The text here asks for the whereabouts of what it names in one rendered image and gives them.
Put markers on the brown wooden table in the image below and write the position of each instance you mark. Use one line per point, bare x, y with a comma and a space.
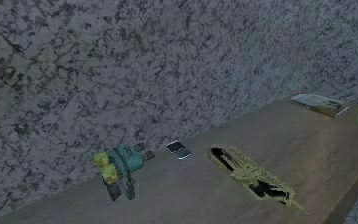
220, 186

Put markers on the grey and tan book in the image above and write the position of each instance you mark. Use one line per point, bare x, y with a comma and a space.
320, 104

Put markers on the black and white cell phone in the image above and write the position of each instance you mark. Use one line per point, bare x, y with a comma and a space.
178, 149

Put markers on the teal and yellow toy robot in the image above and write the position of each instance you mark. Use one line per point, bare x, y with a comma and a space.
125, 161

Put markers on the tan and black flat device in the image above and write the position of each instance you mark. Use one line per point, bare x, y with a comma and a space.
250, 173

